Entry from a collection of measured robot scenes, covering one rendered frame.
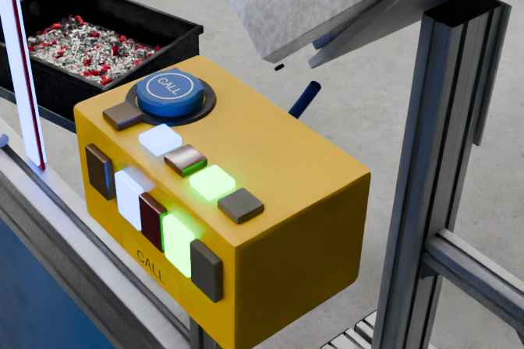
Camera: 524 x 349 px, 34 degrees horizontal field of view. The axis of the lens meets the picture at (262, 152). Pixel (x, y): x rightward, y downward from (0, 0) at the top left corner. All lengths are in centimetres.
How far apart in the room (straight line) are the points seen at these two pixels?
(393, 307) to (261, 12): 55
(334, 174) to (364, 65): 215
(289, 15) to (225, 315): 44
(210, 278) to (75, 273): 33
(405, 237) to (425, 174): 12
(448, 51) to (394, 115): 144
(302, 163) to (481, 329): 142
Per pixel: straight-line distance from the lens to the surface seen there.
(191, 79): 52
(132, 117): 50
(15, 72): 77
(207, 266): 44
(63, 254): 77
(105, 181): 51
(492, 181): 223
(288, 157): 48
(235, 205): 44
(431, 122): 103
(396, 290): 122
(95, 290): 74
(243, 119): 51
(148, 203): 47
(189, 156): 47
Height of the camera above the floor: 137
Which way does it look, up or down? 38 degrees down
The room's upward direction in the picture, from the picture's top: 2 degrees clockwise
